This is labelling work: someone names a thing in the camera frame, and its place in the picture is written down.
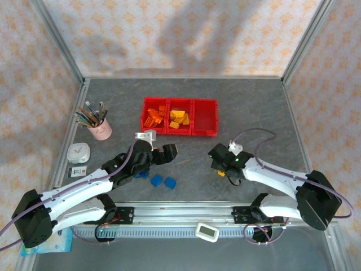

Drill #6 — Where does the aluminium rail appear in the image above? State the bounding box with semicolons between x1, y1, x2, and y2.
281;78;322;204
30;200;338;226
46;78;91;204

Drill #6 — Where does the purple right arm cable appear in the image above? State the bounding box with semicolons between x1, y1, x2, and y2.
231;128;355;246

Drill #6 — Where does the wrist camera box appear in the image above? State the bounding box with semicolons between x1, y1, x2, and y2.
134;129;157;150
227;139;244;156

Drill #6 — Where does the aluminium left frame post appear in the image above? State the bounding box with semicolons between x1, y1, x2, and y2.
30;0;87;85

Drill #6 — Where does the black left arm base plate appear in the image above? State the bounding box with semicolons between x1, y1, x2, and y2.
84;207;135;226

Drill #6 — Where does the aluminium left side rail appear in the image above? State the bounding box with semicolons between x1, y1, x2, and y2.
46;78;91;204

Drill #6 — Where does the aluminium right side rail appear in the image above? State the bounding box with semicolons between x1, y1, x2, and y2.
281;78;322;204

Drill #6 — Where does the grey slotted cable duct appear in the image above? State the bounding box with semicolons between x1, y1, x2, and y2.
69;225;271;239

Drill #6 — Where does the white digital timer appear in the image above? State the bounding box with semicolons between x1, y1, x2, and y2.
195;222;220;243

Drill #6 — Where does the pink pencil cup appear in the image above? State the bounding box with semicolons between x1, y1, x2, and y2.
86;114;112;141

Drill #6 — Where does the aluminium right frame post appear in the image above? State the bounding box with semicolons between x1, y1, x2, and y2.
281;0;335;85

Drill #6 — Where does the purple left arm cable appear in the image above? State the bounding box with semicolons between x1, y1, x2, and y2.
0;142;136;252

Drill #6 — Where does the white alarm clock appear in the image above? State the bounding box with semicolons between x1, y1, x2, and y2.
67;142;91;164

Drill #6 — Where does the aluminium frame post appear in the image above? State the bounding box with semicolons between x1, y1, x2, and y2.
281;0;335;85
30;0;87;85

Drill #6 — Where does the blue wet wipes packet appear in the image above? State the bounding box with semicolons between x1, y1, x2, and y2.
21;228;73;256

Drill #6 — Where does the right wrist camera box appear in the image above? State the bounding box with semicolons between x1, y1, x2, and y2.
227;139;244;156

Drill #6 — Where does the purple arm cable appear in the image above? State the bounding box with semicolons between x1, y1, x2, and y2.
231;128;355;246
0;142;136;252

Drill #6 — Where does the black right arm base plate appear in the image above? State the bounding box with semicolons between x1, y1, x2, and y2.
231;206;285;226

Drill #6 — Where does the black and white card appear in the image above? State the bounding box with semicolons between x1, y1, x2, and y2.
68;166;87;178

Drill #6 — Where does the aluminium front rail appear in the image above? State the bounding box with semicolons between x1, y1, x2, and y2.
30;200;338;226

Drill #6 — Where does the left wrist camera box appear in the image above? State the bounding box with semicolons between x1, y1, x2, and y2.
134;129;157;150

